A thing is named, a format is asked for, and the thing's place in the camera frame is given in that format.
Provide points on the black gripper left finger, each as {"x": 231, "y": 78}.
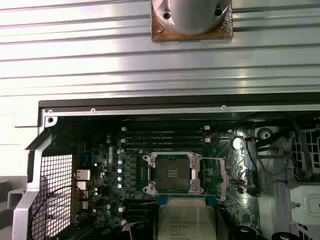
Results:
{"x": 154, "y": 227}

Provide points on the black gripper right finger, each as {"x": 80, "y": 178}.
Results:
{"x": 225, "y": 227}

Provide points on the silver CPU with green rim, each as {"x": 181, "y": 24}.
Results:
{"x": 186, "y": 220}

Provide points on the black RAM slot white latches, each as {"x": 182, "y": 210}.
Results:
{"x": 140, "y": 210}
{"x": 140, "y": 221}
{"x": 165, "y": 129}
{"x": 165, "y": 140}

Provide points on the CPU socket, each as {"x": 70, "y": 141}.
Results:
{"x": 172, "y": 172}

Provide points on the green motherboard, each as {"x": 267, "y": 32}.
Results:
{"x": 240, "y": 172}

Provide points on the grey metal drive cage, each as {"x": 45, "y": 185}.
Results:
{"x": 275, "y": 200}

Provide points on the round silver coin battery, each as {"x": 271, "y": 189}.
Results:
{"x": 239, "y": 143}

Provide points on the black open PC case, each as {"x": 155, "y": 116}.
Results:
{"x": 32, "y": 162}

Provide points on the square brown base plate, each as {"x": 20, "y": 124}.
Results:
{"x": 160, "y": 37}

